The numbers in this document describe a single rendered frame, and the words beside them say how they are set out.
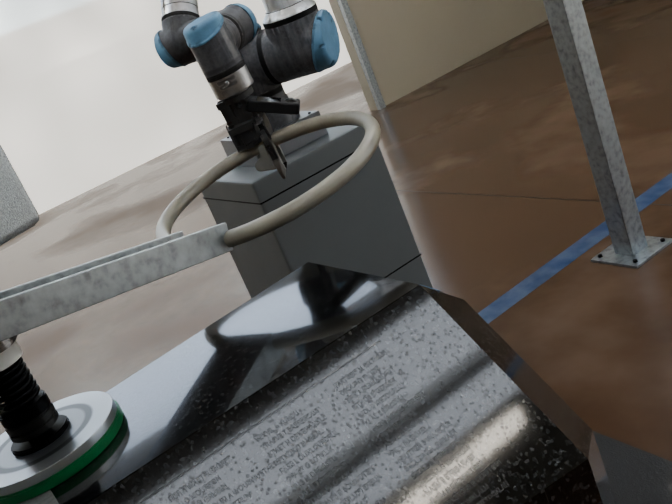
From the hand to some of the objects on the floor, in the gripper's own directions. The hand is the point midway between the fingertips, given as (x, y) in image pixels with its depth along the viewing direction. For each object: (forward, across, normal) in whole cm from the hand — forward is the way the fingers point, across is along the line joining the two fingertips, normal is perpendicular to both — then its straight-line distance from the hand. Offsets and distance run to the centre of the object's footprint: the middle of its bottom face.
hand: (285, 168), depth 177 cm
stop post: (+100, -78, +82) cm, 151 cm away
